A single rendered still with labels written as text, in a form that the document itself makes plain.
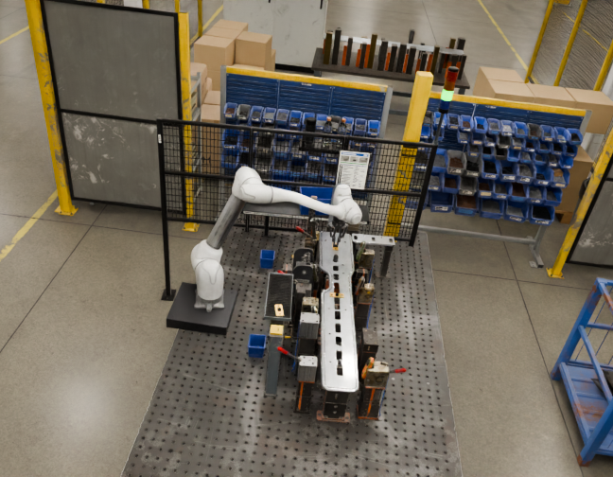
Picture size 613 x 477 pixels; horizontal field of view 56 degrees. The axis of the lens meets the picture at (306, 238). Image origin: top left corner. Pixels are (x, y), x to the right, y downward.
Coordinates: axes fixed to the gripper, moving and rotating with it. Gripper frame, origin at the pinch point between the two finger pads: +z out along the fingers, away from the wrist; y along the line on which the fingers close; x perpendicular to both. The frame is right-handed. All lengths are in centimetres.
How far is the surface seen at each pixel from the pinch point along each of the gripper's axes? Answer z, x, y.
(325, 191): -7, 51, -7
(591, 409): 91, -45, 185
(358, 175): -21, 54, 15
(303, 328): -1, -84, -20
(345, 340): 6, -83, 4
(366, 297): 8.7, -43.2, 18.2
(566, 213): 96, 226, 265
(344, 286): 5.6, -37.9, 5.0
